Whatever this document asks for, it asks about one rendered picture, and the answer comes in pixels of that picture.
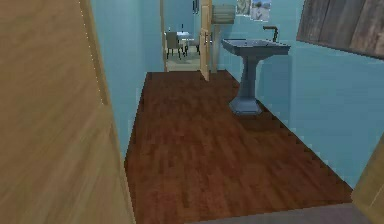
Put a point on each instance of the grey dining chair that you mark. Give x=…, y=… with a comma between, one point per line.
x=172, y=42

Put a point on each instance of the open light wooden door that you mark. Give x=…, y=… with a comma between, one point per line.
x=205, y=40

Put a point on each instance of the dark sink faucet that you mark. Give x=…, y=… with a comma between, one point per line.
x=273, y=32

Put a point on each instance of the light wooden room door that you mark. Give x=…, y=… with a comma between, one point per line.
x=50, y=116

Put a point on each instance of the grey pedestal sink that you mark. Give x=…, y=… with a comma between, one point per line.
x=250, y=60

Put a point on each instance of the pale wall picture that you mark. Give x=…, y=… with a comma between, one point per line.
x=243, y=7

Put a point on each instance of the blue sky wall picture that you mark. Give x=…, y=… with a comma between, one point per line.
x=260, y=9

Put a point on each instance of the dark wooden framed wall panel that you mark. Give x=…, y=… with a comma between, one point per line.
x=343, y=23

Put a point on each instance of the light wooden door frame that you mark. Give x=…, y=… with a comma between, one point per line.
x=370, y=186

